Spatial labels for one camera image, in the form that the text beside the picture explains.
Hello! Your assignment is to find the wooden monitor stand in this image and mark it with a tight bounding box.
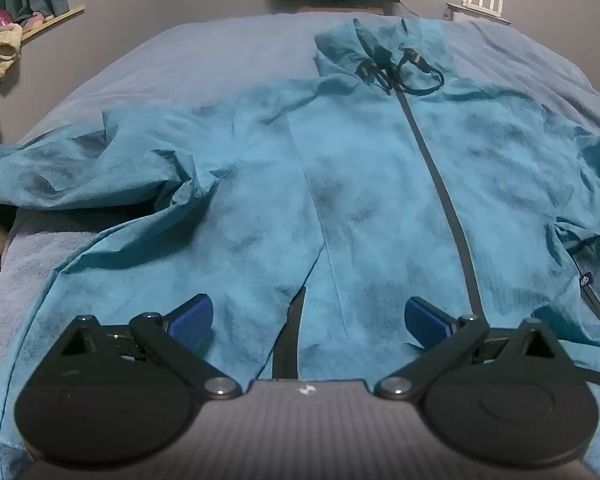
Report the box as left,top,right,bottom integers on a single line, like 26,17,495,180
295,0,394,16

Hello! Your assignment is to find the black cable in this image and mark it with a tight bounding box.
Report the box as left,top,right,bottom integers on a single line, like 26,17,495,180
397,1,447,20

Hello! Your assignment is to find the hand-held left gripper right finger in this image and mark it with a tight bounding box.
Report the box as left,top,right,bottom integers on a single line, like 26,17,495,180
374,296,564,401

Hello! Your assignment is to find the teal zip jacket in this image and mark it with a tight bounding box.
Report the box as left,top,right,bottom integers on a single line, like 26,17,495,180
0,16,600,466

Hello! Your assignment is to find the beige plush cloth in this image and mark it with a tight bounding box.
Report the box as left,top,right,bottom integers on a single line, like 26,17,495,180
0,22,25,81

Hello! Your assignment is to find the wooden window sill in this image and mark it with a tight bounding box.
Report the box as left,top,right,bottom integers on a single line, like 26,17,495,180
17,4,86,41

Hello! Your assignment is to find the white router with antennas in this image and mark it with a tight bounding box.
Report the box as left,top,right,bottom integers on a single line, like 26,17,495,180
445,0,512,25

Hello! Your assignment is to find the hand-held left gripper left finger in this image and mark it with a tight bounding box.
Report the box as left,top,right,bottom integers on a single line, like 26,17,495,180
45,294,242,401

